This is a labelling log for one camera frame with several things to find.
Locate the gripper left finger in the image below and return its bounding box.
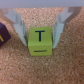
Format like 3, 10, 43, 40
1, 8, 28, 47

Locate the yellow block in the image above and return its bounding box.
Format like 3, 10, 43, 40
27, 25, 54, 57

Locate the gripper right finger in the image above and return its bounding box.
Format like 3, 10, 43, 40
51, 7, 79, 48

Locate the purple block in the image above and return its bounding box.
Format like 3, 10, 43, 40
0, 21, 12, 48

